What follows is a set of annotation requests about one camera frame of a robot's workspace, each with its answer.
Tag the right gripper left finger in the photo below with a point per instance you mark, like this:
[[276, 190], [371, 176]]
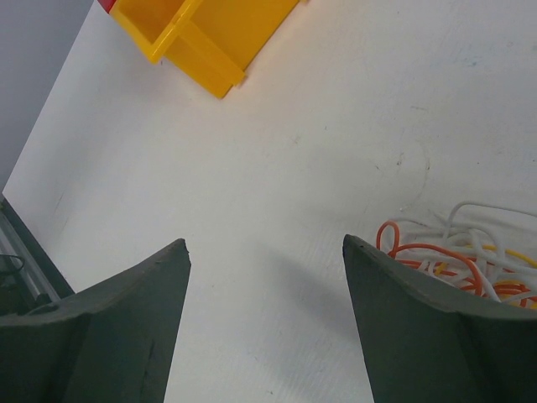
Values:
[[112, 342]]

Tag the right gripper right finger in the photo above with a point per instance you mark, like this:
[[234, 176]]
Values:
[[425, 341]]

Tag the yellow plastic bin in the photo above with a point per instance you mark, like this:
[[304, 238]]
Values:
[[211, 41]]

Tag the red plastic bin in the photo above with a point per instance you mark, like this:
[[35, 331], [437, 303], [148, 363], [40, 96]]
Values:
[[107, 5]]

